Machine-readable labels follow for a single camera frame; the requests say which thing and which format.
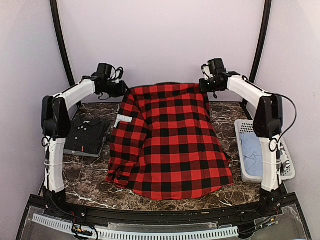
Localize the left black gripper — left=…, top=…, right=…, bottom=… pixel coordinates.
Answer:
left=100, top=79, right=131, bottom=96

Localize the red black plaid shirt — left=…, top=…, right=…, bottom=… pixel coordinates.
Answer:
left=105, top=83, right=234, bottom=201

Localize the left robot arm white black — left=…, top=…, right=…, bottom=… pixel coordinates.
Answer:
left=41, top=63, right=129, bottom=196

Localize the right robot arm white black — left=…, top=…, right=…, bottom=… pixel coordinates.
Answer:
left=199, top=58, right=293, bottom=194

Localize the white plastic laundry basket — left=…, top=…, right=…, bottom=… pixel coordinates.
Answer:
left=234, top=119, right=296, bottom=183

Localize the folded black pinstripe shirt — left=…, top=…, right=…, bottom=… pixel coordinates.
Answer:
left=65, top=117, right=111, bottom=155

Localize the folded grey shirt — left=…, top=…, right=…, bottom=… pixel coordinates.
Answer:
left=62, top=124, right=112, bottom=158

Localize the light blue folded shirt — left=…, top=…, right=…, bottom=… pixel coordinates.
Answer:
left=240, top=132, right=263, bottom=177

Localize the black white checked shirt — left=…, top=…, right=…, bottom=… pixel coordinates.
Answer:
left=280, top=143, right=295, bottom=180

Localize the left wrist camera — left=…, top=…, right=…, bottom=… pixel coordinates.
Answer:
left=110, top=66, right=124, bottom=84

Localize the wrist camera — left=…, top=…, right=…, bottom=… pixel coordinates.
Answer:
left=110, top=66, right=124, bottom=84
left=201, top=64, right=212, bottom=80

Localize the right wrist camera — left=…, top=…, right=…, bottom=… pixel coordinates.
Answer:
left=201, top=64, right=212, bottom=80

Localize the right black frame post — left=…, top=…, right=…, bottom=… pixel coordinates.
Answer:
left=249, top=0, right=272, bottom=83

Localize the black frame post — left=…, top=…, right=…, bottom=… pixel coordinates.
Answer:
left=249, top=0, right=272, bottom=83
left=49, top=0, right=75, bottom=87

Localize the left black frame post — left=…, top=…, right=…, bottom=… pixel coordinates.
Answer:
left=49, top=0, right=75, bottom=87

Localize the black curved front rail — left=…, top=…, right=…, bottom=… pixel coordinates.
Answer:
left=44, top=199, right=276, bottom=227

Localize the white slotted cable duct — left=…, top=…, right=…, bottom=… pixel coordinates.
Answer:
left=32, top=213, right=239, bottom=240

